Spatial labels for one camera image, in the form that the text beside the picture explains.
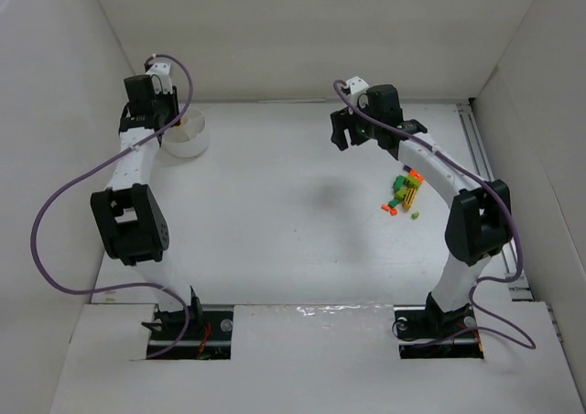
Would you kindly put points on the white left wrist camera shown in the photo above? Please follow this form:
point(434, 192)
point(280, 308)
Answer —
point(162, 70)

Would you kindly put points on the dark green lego brick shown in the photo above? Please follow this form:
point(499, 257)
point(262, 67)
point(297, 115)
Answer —
point(399, 183)

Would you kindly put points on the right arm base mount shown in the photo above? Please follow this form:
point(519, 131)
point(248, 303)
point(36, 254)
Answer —
point(422, 335)

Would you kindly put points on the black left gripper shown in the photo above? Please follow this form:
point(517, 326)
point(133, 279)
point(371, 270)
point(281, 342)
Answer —
point(167, 112)

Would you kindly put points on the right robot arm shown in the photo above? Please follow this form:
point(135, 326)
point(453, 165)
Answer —
point(479, 221)

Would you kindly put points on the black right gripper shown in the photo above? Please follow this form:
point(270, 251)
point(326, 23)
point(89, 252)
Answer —
point(350, 126)

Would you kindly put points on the small orange lego pieces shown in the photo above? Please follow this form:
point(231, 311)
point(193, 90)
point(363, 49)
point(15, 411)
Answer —
point(387, 208)

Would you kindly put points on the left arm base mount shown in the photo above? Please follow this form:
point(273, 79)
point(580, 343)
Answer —
point(208, 336)

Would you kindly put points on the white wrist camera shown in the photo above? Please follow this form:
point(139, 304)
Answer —
point(162, 70)
point(356, 86)

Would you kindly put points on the lime green lego brick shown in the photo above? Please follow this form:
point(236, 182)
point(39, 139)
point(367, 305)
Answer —
point(412, 182)

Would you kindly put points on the metal rail right side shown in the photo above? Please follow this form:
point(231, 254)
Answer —
point(515, 280)

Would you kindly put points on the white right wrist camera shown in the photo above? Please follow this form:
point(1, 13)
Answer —
point(356, 86)

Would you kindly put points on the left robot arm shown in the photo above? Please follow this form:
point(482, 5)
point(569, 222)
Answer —
point(131, 224)

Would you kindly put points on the yellow lego block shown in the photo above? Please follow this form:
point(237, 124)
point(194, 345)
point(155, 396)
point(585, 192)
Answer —
point(409, 198)

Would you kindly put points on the orange round lego piece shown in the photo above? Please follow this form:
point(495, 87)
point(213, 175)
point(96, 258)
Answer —
point(416, 175)

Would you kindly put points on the white divided round container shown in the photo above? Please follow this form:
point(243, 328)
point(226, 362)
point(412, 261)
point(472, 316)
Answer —
point(189, 138)

